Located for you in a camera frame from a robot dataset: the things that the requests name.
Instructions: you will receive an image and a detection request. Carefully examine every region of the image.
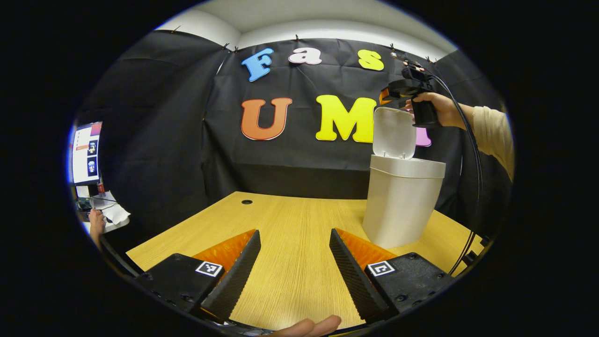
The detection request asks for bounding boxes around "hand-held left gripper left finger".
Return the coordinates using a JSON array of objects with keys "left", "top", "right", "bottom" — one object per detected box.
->
[{"left": 136, "top": 229, "right": 261, "bottom": 322}]

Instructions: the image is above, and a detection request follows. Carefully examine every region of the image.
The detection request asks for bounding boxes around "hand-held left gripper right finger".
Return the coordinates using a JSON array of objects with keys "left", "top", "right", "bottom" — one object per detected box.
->
[{"left": 329, "top": 228, "right": 455, "bottom": 324}]

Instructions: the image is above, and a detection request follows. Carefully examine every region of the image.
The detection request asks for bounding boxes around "white desktop garbage bin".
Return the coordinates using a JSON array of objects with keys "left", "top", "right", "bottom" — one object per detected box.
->
[{"left": 363, "top": 107, "right": 446, "bottom": 249}]

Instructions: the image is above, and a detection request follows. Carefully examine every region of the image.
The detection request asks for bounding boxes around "wooden desktop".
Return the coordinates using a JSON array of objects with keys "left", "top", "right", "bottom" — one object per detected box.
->
[{"left": 126, "top": 191, "right": 485, "bottom": 330}]

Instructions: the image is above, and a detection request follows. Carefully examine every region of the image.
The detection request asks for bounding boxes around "white side table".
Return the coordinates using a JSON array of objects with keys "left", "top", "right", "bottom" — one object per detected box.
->
[{"left": 77, "top": 185, "right": 131, "bottom": 234}]

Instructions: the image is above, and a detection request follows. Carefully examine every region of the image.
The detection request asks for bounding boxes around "black backdrop cloth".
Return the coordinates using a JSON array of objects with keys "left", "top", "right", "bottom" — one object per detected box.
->
[{"left": 75, "top": 29, "right": 513, "bottom": 239}]

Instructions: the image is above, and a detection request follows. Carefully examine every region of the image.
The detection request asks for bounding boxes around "computer monitor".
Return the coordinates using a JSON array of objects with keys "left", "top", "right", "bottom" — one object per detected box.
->
[{"left": 70, "top": 122, "right": 102, "bottom": 186}]

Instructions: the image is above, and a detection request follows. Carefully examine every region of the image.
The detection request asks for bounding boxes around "black cable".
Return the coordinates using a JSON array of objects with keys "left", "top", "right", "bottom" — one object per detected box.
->
[{"left": 431, "top": 73, "right": 485, "bottom": 277}]

